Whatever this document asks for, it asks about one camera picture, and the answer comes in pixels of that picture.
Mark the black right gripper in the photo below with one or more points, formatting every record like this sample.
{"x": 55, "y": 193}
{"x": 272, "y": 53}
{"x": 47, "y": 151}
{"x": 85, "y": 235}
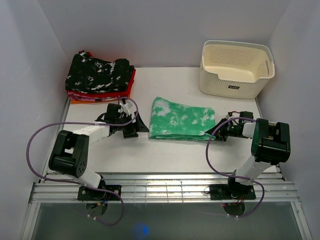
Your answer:
{"x": 220, "y": 132}

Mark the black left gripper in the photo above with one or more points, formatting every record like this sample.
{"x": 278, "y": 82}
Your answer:
{"x": 137, "y": 126}

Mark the green tie-dye trousers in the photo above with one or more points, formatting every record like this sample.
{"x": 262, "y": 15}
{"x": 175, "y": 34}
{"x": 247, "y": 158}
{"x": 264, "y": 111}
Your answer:
{"x": 175, "y": 121}

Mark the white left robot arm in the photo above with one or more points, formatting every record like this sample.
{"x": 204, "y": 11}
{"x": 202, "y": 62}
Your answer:
{"x": 71, "y": 148}

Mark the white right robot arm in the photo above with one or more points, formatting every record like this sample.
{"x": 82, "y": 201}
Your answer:
{"x": 270, "y": 146}

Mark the red folded trousers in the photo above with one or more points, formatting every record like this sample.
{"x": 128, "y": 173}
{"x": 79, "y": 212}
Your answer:
{"x": 126, "y": 87}

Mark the orange folded trousers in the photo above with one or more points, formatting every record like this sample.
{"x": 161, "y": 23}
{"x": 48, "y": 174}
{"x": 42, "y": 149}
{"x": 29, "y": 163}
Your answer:
{"x": 77, "y": 102}

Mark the pink patterned folded trousers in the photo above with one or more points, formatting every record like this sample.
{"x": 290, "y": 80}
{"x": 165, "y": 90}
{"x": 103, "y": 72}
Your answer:
{"x": 75, "y": 94}

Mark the black white patterned folded trousers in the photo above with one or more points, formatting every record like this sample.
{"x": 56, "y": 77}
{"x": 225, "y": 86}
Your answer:
{"x": 97, "y": 72}

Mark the cream perforated plastic basket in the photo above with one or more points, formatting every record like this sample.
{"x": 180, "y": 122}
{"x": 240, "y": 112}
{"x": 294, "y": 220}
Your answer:
{"x": 233, "y": 69}

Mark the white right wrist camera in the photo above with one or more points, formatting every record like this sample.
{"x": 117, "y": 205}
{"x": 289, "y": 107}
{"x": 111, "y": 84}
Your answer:
{"x": 231, "y": 114}

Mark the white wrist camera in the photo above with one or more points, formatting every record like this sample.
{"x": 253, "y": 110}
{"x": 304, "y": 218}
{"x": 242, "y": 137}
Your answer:
{"x": 231, "y": 114}
{"x": 125, "y": 107}

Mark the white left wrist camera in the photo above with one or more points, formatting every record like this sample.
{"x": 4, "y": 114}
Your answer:
{"x": 125, "y": 107}

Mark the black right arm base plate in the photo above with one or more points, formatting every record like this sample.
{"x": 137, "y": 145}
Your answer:
{"x": 225, "y": 192}

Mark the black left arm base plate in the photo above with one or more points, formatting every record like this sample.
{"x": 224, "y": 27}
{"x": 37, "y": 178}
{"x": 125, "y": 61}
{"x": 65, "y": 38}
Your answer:
{"x": 86, "y": 194}

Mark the aluminium rail frame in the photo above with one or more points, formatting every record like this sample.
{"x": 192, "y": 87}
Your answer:
{"x": 164, "y": 185}

